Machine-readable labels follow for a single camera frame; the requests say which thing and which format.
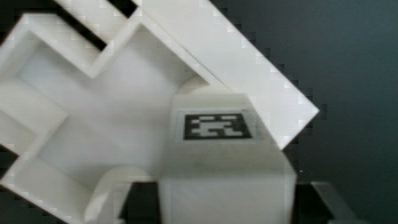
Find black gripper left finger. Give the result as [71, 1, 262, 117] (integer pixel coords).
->
[119, 182, 162, 224]

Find white chair seat plate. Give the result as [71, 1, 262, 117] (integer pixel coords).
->
[0, 13, 208, 224]

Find white U-shaped fence frame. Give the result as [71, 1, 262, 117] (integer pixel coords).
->
[54, 0, 318, 146]

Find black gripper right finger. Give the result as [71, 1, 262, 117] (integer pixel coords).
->
[292, 181, 359, 224]

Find white chair leg with tag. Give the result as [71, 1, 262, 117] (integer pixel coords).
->
[158, 94, 297, 224]

